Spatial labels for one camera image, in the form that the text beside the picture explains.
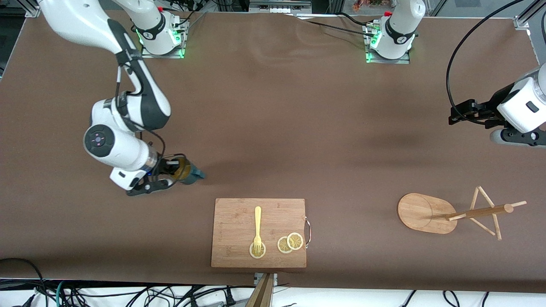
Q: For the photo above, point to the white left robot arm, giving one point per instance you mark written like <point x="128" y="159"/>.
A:
<point x="401" y="34"/>

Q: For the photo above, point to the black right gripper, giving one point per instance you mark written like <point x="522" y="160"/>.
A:
<point x="164" y="165"/>

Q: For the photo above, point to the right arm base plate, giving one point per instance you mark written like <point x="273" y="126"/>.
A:
<point x="170" y="53"/>

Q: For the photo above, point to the black power plug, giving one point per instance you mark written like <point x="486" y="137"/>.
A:
<point x="230" y="298"/>

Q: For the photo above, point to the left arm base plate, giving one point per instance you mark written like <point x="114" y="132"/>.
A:
<point x="384" y="61"/>

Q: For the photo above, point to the wooden cup rack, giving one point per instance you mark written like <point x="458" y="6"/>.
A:
<point x="422" y="213"/>

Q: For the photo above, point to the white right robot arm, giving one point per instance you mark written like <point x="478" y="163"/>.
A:
<point x="123" y="153"/>

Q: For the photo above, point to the brown camera stand beam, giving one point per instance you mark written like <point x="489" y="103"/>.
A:
<point x="262" y="296"/>

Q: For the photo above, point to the grey power strip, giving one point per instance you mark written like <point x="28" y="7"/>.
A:
<point x="277" y="7"/>

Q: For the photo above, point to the lemon slice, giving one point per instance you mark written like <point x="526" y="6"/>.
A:
<point x="282" y="246"/>
<point x="295" y="241"/>
<point x="252" y="254"/>

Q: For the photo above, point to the wooden cutting board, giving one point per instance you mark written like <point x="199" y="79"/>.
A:
<point x="234" y="221"/>

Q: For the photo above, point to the silver stand bracket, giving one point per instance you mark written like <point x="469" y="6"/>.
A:
<point x="275" y="279"/>

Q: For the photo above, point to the yellow plastic fork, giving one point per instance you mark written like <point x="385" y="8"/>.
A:
<point x="257" y="221"/>

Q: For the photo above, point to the dark teal mug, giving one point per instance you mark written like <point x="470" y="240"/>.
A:
<point x="194" y="175"/>

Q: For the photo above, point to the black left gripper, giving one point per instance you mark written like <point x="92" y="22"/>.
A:
<point x="490" y="106"/>

